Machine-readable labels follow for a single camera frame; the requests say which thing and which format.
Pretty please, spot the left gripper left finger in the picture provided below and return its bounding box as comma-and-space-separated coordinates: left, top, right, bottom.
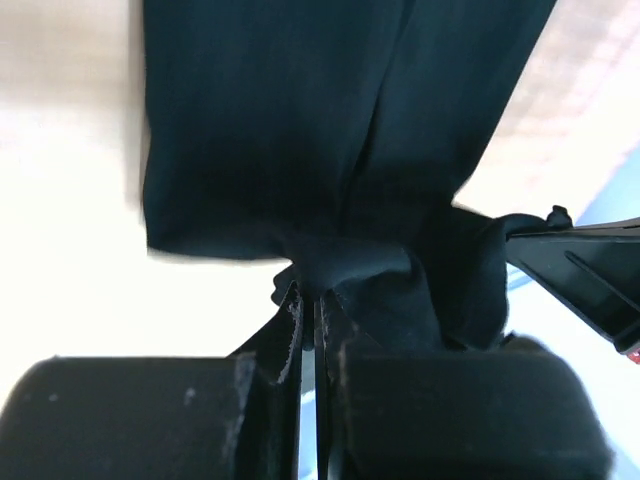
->
1, 287, 303, 480

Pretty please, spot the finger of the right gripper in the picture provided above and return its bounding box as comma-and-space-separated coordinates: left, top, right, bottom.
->
506, 218, 640, 355

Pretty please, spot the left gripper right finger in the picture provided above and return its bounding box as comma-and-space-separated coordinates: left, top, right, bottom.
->
315, 296, 613, 479

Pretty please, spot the black t shirt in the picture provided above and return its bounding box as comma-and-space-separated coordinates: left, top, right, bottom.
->
142, 1, 554, 351

